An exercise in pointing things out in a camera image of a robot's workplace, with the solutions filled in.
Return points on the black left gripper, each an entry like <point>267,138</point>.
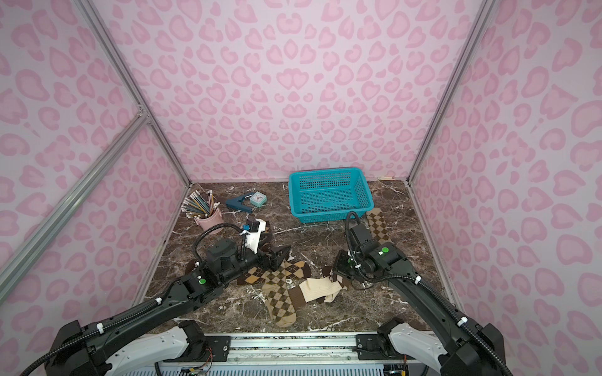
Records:
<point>271,257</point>

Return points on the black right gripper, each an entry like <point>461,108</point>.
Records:
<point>348,262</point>

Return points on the beige green argyle sock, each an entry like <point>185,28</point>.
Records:
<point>377,226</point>
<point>275,291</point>

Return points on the brown cream striped sock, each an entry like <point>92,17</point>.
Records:
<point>314,289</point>

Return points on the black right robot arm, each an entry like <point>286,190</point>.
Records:
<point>469,348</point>

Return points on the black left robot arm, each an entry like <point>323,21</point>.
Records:
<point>121,343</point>

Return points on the brown yellow argyle sock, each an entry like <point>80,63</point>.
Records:
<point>256,276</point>

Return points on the small mint alarm clock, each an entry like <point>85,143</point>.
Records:
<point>258,199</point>

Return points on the dark teal stapler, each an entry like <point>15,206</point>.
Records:
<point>238,203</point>

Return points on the teal plastic mesh basket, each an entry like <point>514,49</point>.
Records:
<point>329,194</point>

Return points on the pink metal pencil cup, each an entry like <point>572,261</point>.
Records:
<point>211,221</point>

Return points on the brown daisy pattern sock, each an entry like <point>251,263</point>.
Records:
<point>191,266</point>

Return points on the bundle of coloured pencils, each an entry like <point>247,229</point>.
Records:
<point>198,205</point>

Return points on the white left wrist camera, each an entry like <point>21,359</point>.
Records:
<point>253,230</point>

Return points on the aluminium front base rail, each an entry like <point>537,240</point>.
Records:
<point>405,351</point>

